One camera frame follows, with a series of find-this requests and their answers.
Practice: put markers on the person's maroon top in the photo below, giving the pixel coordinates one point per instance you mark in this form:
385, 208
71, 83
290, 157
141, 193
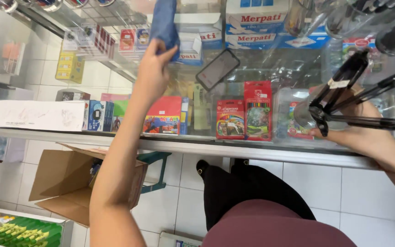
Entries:
273, 226

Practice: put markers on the green paper pack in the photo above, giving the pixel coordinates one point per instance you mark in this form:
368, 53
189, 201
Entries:
119, 113

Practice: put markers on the open white blue envelope box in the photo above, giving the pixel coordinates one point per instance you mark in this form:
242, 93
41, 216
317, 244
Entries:
192, 44

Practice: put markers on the tall red coloured pencil box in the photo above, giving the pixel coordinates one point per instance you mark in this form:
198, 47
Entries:
258, 111

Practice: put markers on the red origami paper pack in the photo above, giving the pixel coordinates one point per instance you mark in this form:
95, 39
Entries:
163, 115

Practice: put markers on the open brown cardboard box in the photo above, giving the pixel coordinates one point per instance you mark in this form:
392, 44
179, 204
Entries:
63, 181

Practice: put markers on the box of green markers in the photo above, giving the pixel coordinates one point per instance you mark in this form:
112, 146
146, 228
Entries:
19, 231

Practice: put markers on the blue paper pack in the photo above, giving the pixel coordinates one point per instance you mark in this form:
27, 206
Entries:
184, 116

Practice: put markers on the red playing card pack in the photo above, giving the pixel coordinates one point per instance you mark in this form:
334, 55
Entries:
127, 40

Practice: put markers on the black folding tripod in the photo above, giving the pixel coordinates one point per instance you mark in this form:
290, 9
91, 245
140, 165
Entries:
338, 89

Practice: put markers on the person's left hand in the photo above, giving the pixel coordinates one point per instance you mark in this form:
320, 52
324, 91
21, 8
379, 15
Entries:
151, 73

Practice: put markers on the flat white blue envelope box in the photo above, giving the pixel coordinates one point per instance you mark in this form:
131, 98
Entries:
273, 41

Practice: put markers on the long white carton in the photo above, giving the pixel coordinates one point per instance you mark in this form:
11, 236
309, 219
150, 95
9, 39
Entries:
29, 115

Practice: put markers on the blue cleaning cloth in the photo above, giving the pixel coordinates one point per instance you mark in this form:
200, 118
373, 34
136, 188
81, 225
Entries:
165, 25

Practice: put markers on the green stool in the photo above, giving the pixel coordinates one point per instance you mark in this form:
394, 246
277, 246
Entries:
156, 168

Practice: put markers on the person's black trousers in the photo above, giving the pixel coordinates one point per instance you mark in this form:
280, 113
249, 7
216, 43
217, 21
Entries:
249, 192

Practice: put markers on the black shoe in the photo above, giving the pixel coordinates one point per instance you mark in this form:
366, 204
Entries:
241, 162
202, 167

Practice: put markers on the black smartphone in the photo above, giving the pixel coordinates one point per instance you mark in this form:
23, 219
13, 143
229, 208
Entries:
217, 69

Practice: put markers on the large white blue envelope box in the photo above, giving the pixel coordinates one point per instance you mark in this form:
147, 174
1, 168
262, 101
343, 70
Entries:
257, 17

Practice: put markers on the person's right fingers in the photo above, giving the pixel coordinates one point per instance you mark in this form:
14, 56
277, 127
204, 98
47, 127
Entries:
334, 135

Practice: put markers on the small red coloured pencil box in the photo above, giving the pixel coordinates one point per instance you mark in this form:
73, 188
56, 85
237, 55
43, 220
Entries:
230, 120

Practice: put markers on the blue playing card pack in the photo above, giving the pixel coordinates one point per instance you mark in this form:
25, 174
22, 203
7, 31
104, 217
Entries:
142, 39

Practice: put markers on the clear plastic crayon case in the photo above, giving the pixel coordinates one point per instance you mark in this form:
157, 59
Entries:
286, 116

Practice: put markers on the stack of yellow boxes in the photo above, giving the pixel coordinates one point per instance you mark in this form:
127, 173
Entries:
69, 68

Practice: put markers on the blue and white box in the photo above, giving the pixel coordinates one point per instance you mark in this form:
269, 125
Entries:
98, 116

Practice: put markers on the person's right hand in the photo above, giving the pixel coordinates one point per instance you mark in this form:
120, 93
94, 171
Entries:
367, 127

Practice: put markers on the clear jars with pens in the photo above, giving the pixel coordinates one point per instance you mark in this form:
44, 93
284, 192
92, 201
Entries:
355, 17

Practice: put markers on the row of red white packs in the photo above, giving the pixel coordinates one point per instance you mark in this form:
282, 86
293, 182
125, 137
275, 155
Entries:
89, 39

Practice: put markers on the white box with blue print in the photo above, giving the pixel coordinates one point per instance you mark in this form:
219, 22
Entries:
178, 240

